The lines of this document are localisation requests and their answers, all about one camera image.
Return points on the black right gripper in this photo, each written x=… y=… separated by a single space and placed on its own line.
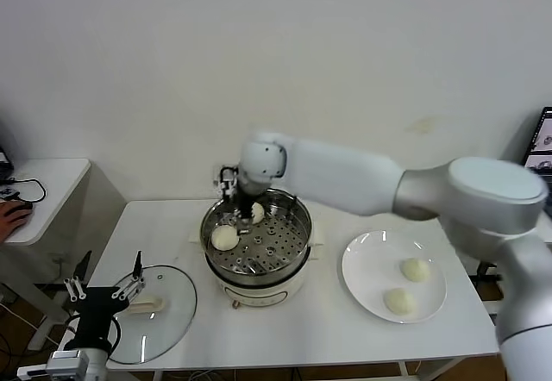
x=243 y=202

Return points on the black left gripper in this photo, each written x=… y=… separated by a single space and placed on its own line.
x=101 y=307

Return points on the white steamed baozi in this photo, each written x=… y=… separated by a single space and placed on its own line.
x=224 y=238
x=415 y=270
x=259 y=213
x=400 y=301

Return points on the round glass pot lid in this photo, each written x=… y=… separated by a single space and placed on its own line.
x=172 y=284

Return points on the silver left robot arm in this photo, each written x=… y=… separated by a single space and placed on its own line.
x=77 y=361

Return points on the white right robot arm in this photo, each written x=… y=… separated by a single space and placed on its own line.
x=345 y=178

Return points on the perforated steel steamer basket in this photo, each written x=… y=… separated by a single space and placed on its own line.
x=276 y=243

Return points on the person's bare hand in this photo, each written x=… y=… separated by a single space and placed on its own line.
x=10 y=223

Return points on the black metal floor bar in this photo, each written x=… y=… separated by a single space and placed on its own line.
x=52 y=288

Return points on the large white table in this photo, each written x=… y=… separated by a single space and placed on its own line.
x=151 y=234

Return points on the cream electric cooking pot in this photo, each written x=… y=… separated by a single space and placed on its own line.
x=259 y=297

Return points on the small white side table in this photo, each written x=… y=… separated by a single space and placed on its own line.
x=56 y=183

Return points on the small black desk device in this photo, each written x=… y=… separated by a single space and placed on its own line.
x=8 y=192

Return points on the round white plate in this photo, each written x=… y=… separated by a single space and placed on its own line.
x=375 y=269

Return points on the dark laptop with blue screen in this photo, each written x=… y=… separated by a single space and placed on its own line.
x=3 y=161

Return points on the open laptop with bright screen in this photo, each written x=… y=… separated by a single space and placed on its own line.
x=541 y=139

